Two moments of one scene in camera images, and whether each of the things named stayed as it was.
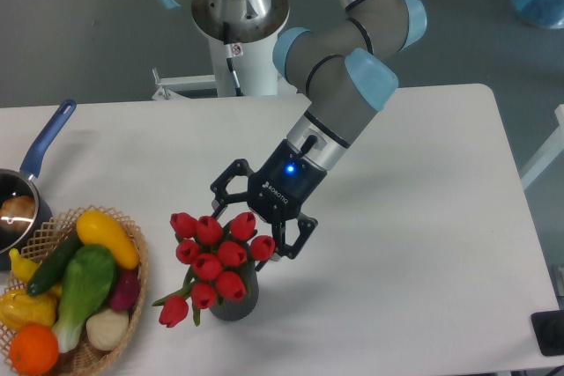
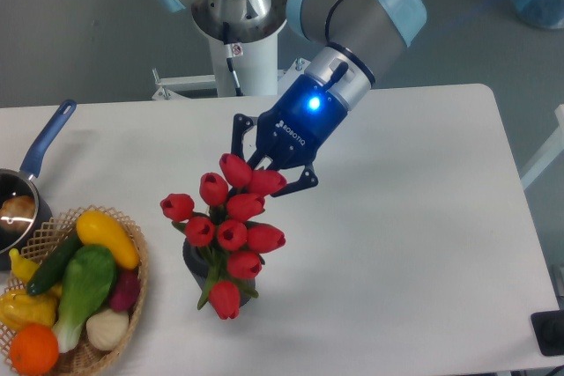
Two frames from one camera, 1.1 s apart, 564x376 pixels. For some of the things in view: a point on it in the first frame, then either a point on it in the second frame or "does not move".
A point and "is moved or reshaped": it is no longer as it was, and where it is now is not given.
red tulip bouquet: x=219 y=255 is moved or reshaped
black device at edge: x=549 y=331 does not move
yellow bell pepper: x=18 y=308 does not move
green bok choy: x=88 y=276 does not move
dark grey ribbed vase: x=234 y=310 → x=197 y=260
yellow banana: x=22 y=267 does not move
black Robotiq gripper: x=276 y=192 → x=293 y=129
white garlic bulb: x=107 y=328 does not move
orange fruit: x=34 y=350 does not move
